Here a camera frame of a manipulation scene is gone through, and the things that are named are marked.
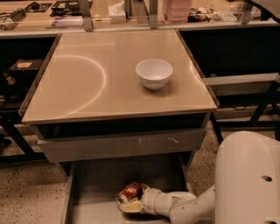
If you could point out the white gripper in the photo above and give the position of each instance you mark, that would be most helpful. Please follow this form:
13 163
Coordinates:
149 197

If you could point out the red coke can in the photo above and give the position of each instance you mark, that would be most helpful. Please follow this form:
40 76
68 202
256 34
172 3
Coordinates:
130 192

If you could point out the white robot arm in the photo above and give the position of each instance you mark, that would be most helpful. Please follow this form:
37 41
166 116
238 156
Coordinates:
246 189

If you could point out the open middle drawer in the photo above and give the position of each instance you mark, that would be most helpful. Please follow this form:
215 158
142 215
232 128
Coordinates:
93 185

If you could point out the grey drawer cabinet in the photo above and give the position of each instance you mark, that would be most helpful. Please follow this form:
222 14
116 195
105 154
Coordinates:
90 88

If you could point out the closed top drawer front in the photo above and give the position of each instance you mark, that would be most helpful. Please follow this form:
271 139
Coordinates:
121 145

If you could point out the white ceramic bowl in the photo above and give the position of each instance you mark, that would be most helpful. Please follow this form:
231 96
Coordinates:
154 73

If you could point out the black box with label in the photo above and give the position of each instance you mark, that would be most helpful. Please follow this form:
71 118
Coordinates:
27 65

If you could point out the white tissue box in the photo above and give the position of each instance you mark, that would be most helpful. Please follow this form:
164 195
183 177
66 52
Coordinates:
117 13

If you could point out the pink plastic container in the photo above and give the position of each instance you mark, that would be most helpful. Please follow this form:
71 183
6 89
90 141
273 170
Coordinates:
176 11

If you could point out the black coiled tool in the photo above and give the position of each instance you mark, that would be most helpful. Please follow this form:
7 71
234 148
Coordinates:
12 20

